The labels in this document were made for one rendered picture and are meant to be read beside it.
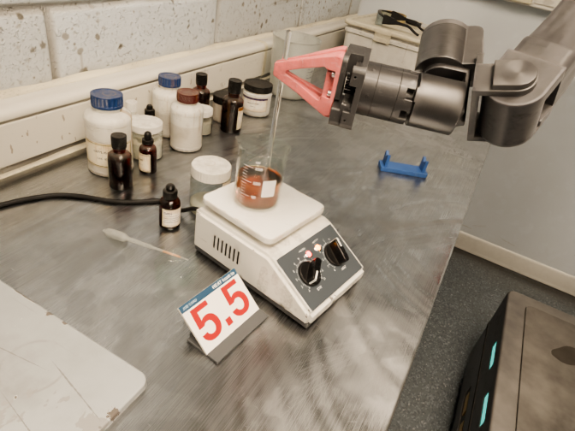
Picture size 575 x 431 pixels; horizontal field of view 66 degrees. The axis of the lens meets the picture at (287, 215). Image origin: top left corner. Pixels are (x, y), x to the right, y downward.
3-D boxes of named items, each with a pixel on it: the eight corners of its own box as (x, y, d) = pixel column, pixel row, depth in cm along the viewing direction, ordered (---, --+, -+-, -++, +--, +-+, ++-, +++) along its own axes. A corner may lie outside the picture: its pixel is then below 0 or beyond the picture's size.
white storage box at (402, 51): (441, 69, 176) (454, 31, 168) (413, 86, 148) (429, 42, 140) (370, 48, 186) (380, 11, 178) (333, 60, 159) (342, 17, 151)
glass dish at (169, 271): (181, 296, 53) (182, 282, 52) (145, 278, 55) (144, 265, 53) (206, 270, 58) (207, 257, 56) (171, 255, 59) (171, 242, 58)
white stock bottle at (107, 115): (92, 156, 77) (86, 82, 69) (136, 159, 78) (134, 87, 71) (83, 176, 71) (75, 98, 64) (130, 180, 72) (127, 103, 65)
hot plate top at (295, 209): (326, 211, 60) (328, 206, 59) (269, 247, 51) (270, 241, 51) (260, 174, 65) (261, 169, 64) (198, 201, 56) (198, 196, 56)
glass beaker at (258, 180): (287, 200, 59) (299, 143, 55) (267, 222, 54) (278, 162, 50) (241, 183, 61) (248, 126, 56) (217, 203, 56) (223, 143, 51)
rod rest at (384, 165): (423, 171, 94) (428, 156, 92) (426, 179, 91) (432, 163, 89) (377, 163, 93) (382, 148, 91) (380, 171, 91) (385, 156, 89)
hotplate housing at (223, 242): (361, 282, 61) (377, 237, 56) (305, 333, 52) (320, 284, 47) (244, 209, 71) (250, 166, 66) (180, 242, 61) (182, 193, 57)
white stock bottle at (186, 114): (196, 156, 83) (199, 100, 77) (164, 149, 83) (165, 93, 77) (204, 143, 88) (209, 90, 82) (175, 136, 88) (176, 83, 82)
